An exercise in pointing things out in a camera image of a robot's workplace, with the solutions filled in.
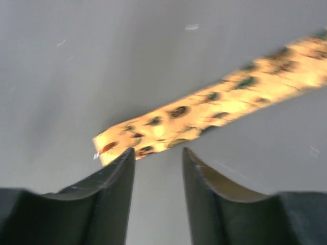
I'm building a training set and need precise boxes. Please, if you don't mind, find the yellow patterned necktie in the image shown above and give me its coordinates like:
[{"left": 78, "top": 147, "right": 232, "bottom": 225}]
[{"left": 93, "top": 28, "right": 326, "bottom": 166}]

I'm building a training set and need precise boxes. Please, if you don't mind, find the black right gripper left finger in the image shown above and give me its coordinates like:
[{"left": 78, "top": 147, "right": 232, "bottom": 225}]
[{"left": 1, "top": 148, "right": 135, "bottom": 244}]

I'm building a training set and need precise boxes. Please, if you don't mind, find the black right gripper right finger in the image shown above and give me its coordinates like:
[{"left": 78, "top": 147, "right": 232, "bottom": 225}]
[{"left": 182, "top": 148, "right": 326, "bottom": 244}]

